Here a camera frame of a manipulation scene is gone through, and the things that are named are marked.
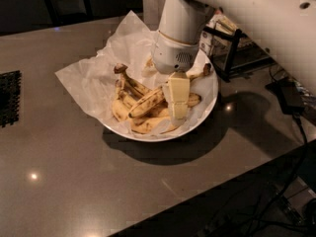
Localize black table grate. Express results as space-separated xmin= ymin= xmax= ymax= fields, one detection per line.
xmin=0 ymin=70 xmax=22 ymax=127

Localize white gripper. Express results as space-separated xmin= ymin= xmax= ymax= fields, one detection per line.
xmin=141 ymin=31 xmax=198 ymax=126

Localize black power adapter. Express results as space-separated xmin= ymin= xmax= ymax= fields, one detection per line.
xmin=266 ymin=77 xmax=305 ymax=115

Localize left banana bunch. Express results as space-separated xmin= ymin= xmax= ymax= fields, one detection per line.
xmin=114 ymin=63 xmax=151 ymax=110

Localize white round bowl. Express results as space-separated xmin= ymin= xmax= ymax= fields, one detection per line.
xmin=98 ymin=30 xmax=219 ymax=143

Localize long top banana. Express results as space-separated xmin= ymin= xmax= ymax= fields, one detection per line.
xmin=128 ymin=63 xmax=211 ymax=119

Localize white paper liner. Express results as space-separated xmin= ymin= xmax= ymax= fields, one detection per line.
xmin=56 ymin=12 xmax=218 ymax=142

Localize spotted banana right middle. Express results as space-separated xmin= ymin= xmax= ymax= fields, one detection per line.
xmin=188 ymin=93 xmax=201 ymax=108

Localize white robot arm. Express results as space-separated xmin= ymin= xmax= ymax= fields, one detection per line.
xmin=151 ymin=0 xmax=316 ymax=94

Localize black power cable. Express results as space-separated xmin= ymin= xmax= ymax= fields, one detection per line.
xmin=203 ymin=62 xmax=316 ymax=237

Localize black wire condiment rack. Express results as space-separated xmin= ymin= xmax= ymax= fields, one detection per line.
xmin=199 ymin=14 xmax=276 ymax=82

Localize dark chair background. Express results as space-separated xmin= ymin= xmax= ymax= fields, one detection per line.
xmin=44 ymin=0 xmax=93 ymax=27

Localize front bottom banana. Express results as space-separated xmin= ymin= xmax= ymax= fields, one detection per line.
xmin=128 ymin=117 xmax=178 ymax=134

